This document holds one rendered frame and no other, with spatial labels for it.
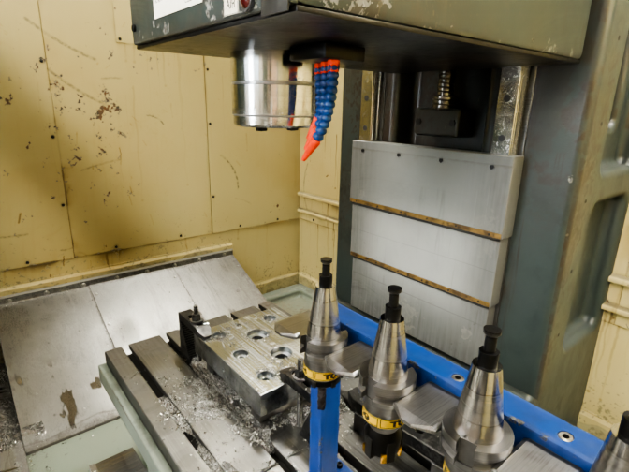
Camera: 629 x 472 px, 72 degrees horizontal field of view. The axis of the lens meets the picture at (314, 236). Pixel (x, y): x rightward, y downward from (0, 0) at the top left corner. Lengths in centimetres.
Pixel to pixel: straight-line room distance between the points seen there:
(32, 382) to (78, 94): 92
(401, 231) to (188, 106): 102
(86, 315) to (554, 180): 147
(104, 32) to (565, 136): 142
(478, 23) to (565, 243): 53
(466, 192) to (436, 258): 19
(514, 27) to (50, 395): 145
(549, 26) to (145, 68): 134
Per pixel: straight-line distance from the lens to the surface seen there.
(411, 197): 114
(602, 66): 100
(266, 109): 74
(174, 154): 182
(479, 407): 43
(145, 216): 181
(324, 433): 75
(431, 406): 49
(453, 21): 62
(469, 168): 104
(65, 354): 163
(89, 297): 178
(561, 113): 101
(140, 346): 125
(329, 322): 55
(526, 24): 78
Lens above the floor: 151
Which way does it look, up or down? 17 degrees down
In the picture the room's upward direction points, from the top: 1 degrees clockwise
